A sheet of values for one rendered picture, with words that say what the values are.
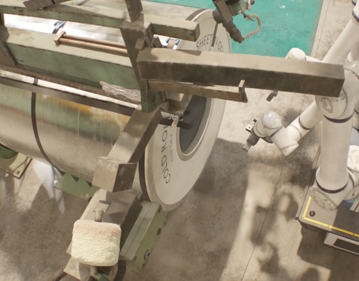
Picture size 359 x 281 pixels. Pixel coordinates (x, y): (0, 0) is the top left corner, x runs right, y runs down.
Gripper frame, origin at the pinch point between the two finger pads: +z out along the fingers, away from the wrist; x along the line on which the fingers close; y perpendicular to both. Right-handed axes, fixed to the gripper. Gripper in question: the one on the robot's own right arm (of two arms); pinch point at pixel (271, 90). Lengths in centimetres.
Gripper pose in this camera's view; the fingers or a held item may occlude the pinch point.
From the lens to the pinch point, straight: 230.6
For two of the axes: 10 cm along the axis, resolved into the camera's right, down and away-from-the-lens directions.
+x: 2.9, -7.4, 6.0
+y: 9.1, 4.1, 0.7
